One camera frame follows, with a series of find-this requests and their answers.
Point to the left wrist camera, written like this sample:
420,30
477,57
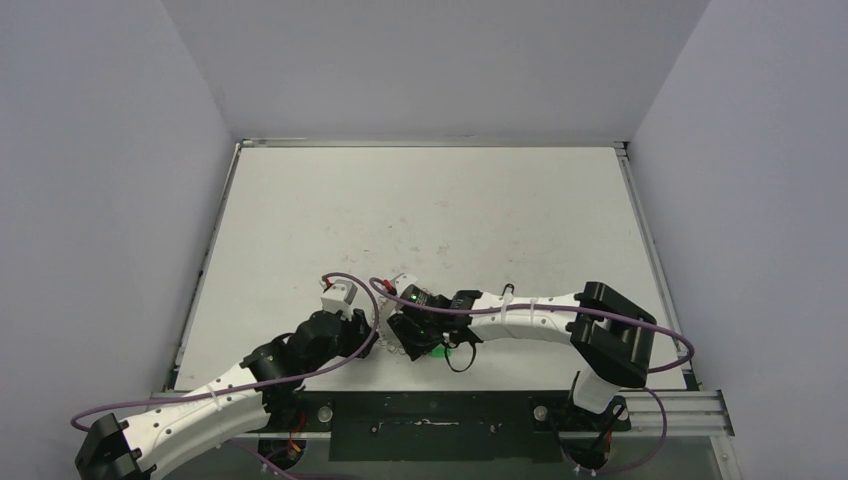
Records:
338,297

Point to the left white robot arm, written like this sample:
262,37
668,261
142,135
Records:
258,391

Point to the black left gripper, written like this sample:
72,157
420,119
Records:
358,332

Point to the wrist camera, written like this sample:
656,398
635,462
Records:
402,286
338,297

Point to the green key tag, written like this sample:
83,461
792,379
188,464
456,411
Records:
441,352

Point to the metal disc with keyrings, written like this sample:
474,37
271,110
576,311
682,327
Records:
388,341

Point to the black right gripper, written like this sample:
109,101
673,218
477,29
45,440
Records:
403,327

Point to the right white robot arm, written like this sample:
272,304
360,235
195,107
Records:
612,334

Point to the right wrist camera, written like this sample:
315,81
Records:
402,286

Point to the aluminium frame rail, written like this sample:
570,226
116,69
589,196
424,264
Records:
682,414

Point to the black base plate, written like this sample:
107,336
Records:
441,444

